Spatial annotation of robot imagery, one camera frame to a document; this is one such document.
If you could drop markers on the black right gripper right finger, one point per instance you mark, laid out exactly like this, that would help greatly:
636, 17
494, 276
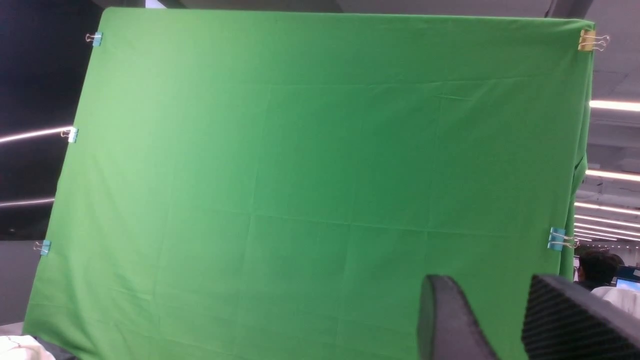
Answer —
564, 321

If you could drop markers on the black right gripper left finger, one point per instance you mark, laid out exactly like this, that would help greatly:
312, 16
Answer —
447, 328

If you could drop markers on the person with dark hair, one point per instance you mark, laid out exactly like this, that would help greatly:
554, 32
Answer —
595, 273

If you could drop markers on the computer monitor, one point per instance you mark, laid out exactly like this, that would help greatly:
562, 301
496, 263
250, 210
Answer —
627, 277

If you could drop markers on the blue binder clip lower right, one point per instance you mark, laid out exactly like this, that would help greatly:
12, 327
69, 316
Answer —
558, 240

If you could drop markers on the blue binder clip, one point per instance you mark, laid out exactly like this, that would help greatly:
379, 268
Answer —
42, 247
558, 240
71, 133
95, 39

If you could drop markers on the green backdrop cloth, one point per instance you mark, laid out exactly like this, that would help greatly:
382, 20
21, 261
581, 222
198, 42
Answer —
251, 185

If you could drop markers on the yellow binder clip upper right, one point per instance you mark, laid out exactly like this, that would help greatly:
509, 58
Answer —
589, 41

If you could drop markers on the blue binder clip lower left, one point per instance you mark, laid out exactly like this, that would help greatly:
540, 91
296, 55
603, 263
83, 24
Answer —
42, 247

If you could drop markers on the blue binder clip middle left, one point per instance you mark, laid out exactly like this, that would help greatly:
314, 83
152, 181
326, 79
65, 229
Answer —
71, 133

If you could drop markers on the white crumpled garment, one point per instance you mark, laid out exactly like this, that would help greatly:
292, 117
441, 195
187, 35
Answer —
23, 347

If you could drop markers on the blue binder clip upper left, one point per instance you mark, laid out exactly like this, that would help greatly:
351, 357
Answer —
95, 39

